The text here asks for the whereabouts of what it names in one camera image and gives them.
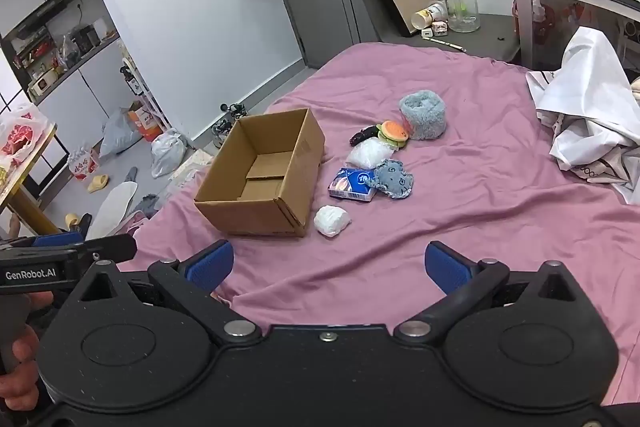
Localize white plastic-wrapped ball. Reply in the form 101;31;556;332
313;205;352;238

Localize white paper cup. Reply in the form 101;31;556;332
411;2;448;30

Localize burger plush toy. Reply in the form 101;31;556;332
377;120;412;151

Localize white narrow rack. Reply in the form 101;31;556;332
119;52;172;134

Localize red white plastic bag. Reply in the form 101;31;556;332
0;104;52;168

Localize black and white sock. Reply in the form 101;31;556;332
349;125;383;146

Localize person's left hand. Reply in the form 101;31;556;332
0;291;57;413

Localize white crumpled cloth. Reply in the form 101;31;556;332
525;26;640;206

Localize fluffy grey-blue plush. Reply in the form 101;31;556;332
398;90;447;141

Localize clear water jug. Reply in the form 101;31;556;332
441;0;481;33

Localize grey fuzzy cloth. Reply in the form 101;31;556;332
132;194;162;216

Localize blue tissue pack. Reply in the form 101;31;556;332
328;167;377;202

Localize kitchen counter shelf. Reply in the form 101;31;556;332
0;0;122;108

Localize cartoon floor mat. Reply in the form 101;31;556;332
167;149;217;200

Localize grey plastic bag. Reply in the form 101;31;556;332
100;108;143;158

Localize pink bed sheet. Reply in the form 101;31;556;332
117;41;640;408

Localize wooden side table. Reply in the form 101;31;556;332
0;122;60;234

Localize brown cardboard box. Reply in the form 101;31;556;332
194;108;326;238

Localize clear white plastic bag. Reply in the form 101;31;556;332
151;129;189;178

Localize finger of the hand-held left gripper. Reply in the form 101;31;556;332
80;234;138;262
31;231;85;249

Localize orange cardboard box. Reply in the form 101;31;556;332
127;101;164;142

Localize white pen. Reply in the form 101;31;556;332
429;38;468;53

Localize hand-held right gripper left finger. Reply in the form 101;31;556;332
75;240;263;347

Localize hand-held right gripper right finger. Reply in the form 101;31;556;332
394;241;586;348

